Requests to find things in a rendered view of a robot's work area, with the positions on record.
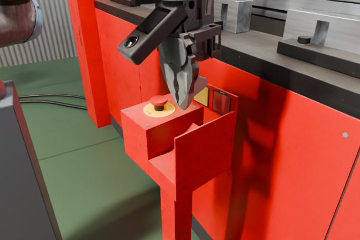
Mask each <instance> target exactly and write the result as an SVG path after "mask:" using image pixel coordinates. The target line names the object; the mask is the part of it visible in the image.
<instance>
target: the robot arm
mask: <svg viewBox="0 0 360 240"><path fill-rule="evenodd" d="M42 27H43V16H42V11H41V10H39V5H38V3H37V1H36V0H0V48H3V47H7V46H11V45H15V44H23V43H26V42H27V41H31V40H34V39H36V38H37V37H38V36H39V35H40V33H41V31H42ZM216 35H219V49H217V50H215V36H216ZM157 46H158V48H159V61H160V66H161V70H162V73H163V76H164V79H165V81H166V83H167V85H168V88H169V90H170V92H171V94H172V96H173V98H174V100H175V102H176V103H177V105H178V106H179V107H180V108H181V109H183V110H186V109H187V108H188V107H189V105H190V104H191V101H192V98H193V97H194V96H196V95H197V94H198V93H199V92H201V91H202V90H203V89H204V88H205V87H206V86H207V83H208V80H207V78H206V77H201V76H200V75H199V65H198V63H197V62H198V61H200V62H202V61H204V60H206V59H209V57H211V58H214V57H217V56H220V55H221V25H217V24H215V23H214V0H162V2H161V3H160V4H159V5H158V6H157V7H156V8H155V9H154V10H153V11H152V12H151V13H150V14H149V15H148V16H147V17H146V18H145V19H144V20H143V21H142V22H141V23H140V24H139V25H138V26H137V27H136V28H135V29H134V30H133V31H132V32H131V33H130V34H129V35H128V36H127V37H126V38H125V39H124V40H123V41H122V42H121V43H120V44H119V45H118V46H117V50H118V51H119V52H120V53H121V55H122V56H123V57H124V58H126V59H128V60H129V61H130V62H132V63H134V64H135V65H140V64H141V63H142V62H143V61H144V60H145V59H146V58H147V57H148V56H149V55H150V54H151V53H152V51H153V50H154V49H155V48H156V47H157Z"/></svg>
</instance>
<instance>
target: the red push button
mask: <svg viewBox="0 0 360 240"><path fill-rule="evenodd" d="M167 102H168V99H167V97H165V96H163V95H156V96H153V97H151V99H150V103H151V104H152V105H154V110H155V111H163V110H164V105H165V104H166V103H167Z"/></svg>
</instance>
